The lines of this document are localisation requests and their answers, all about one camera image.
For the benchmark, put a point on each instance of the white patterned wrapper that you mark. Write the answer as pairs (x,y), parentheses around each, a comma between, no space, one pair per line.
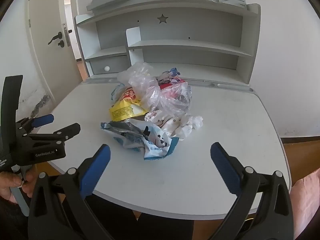
(167,123)

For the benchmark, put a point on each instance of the clear plastic bag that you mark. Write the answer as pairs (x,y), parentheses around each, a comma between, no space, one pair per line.
(147,90)

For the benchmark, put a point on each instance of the black door handle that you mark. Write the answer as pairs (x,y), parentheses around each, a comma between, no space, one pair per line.
(59,37)

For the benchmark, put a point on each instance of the white tissue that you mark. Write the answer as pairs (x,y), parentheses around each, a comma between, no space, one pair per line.
(188,123)

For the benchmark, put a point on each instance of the white desk hutch shelf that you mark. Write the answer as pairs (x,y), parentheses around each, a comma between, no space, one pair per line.
(204,41)

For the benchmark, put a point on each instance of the person's right hand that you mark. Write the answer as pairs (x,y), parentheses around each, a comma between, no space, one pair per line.
(304,197)

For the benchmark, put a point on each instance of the white drawer with knob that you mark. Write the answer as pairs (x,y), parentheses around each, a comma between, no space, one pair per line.
(106,65)

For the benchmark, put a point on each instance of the yellow snack bag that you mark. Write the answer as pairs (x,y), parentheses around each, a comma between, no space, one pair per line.
(125,104)

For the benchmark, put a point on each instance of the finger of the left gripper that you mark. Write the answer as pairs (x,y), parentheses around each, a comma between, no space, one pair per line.
(28,124)
(58,138)

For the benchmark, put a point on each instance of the red plastic cup lid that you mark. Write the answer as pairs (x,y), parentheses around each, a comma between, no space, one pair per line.
(166,85)

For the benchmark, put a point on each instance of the blue white cow bag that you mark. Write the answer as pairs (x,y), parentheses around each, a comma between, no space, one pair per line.
(141,136)

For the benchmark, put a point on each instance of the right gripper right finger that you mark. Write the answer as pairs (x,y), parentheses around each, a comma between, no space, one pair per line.
(262,209)

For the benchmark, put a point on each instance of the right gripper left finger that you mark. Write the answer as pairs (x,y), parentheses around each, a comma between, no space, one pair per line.
(58,209)

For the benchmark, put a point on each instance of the white door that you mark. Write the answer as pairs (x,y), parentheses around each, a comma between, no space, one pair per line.
(57,65)

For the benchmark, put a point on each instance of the person's left hand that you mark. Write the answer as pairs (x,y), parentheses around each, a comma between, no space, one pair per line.
(9,180)

